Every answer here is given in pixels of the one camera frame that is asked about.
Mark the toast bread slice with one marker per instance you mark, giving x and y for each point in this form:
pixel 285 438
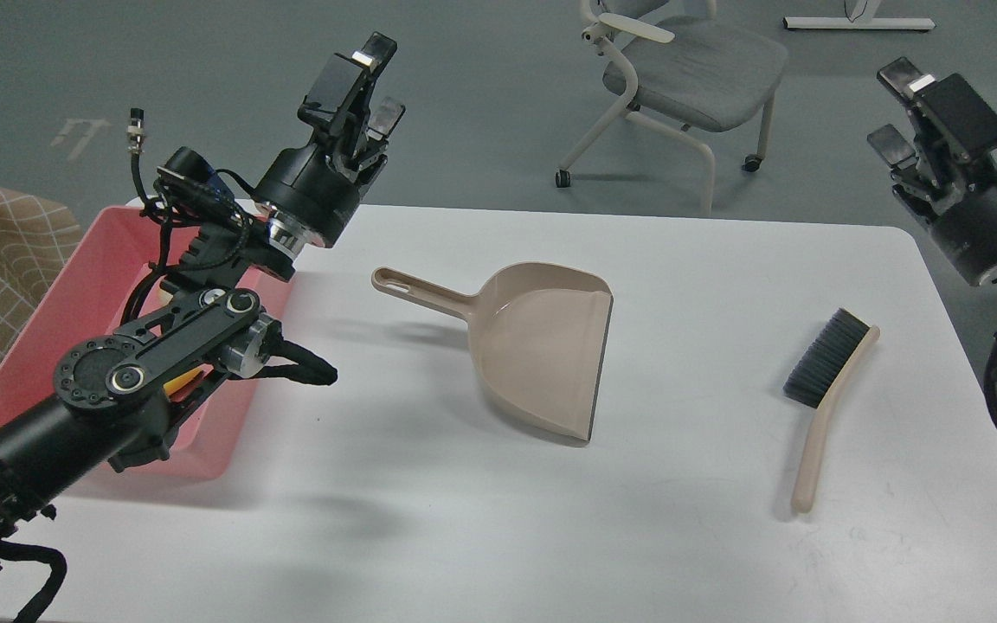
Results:
pixel 157 299

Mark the pink plastic bin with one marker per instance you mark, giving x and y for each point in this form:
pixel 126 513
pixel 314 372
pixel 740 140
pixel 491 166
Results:
pixel 86 300

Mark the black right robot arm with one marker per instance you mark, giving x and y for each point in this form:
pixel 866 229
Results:
pixel 946 175

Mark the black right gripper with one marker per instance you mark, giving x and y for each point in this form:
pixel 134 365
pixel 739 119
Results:
pixel 955 136

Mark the beige hand brush black bristles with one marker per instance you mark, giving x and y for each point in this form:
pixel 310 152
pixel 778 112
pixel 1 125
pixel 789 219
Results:
pixel 817 382

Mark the yellow sponge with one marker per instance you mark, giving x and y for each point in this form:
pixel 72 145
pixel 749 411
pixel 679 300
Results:
pixel 173 386

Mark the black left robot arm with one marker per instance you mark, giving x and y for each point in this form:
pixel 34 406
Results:
pixel 187 326

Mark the grey office chair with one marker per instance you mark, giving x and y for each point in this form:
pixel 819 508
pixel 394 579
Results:
pixel 678 74

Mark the white desk base foot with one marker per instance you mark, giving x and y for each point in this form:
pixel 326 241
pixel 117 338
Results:
pixel 860 16

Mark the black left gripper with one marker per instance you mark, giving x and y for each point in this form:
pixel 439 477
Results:
pixel 311 202

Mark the beige plastic dustpan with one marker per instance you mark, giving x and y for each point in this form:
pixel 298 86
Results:
pixel 537 334

